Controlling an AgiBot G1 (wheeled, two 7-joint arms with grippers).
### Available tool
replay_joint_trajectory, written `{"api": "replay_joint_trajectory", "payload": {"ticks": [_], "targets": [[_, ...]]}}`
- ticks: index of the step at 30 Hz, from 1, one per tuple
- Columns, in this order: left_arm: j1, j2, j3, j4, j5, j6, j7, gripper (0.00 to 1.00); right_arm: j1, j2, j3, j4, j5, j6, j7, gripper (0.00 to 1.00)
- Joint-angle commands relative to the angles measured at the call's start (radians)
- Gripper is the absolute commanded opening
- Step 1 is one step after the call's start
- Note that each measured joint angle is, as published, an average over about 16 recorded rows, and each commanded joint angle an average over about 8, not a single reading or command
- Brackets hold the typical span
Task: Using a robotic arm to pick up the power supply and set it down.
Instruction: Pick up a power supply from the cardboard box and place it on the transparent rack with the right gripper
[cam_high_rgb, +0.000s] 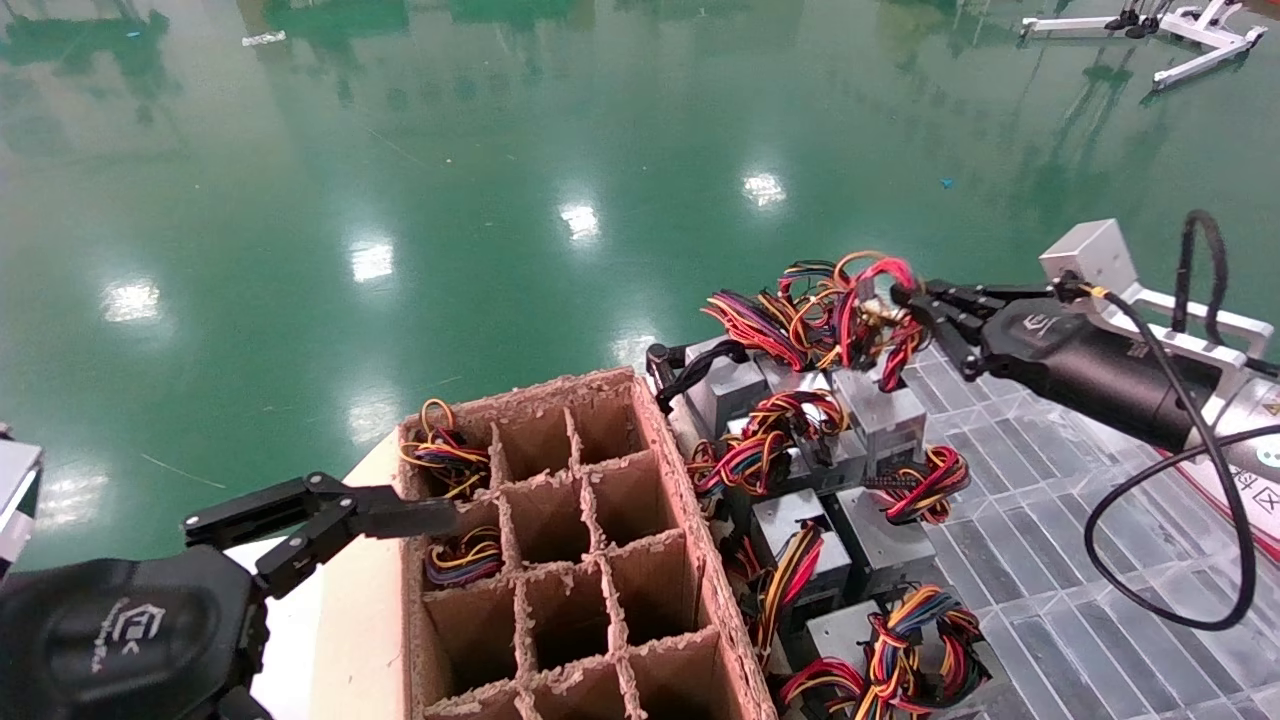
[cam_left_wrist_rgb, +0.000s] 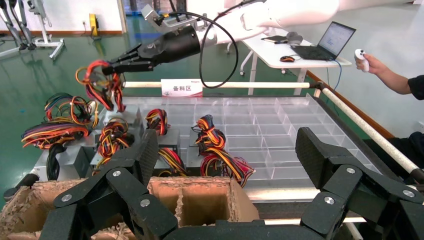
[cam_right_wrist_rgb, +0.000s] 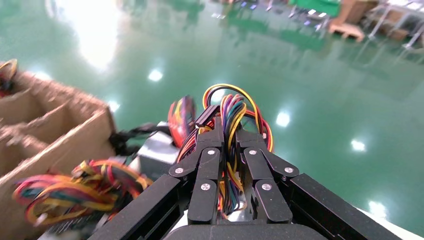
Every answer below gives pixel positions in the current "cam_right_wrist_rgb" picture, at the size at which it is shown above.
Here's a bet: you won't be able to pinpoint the wooden pallet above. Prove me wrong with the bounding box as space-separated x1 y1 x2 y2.
327 22 366 43

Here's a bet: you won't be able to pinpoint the grey power supply, multicolour wires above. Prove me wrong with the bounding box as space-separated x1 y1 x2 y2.
12 159 154 238

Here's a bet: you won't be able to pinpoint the black power cable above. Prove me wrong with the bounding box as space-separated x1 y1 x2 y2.
108 121 167 157

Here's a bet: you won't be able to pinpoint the brown cardboard divider box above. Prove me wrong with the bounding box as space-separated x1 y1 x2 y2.
0 70 117 240

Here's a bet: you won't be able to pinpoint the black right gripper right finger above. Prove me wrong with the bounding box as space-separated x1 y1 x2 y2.
235 128 301 224

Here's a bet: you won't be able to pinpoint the green board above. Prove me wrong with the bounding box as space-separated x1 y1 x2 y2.
287 0 342 17

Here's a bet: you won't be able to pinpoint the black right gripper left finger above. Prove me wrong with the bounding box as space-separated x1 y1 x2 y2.
168 115 225 226

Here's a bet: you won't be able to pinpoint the grey power supply, purple-red wires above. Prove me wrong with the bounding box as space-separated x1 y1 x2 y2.
137 96 197 181

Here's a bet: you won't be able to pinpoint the grey power supply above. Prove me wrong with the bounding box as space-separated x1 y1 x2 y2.
12 159 154 238
137 96 197 181
175 83 275 218

